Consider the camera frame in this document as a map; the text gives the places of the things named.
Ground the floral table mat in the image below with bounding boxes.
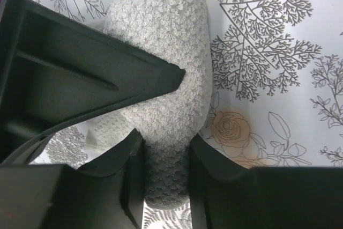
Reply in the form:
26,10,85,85
0,0,343,229

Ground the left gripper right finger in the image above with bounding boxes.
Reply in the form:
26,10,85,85
189,136,342,229

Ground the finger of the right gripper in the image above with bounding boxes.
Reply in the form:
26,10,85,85
1,0,179,164

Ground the grey towel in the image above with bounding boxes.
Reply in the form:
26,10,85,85
91,0,212,210

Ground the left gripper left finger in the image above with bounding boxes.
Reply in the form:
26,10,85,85
1,130,144,228

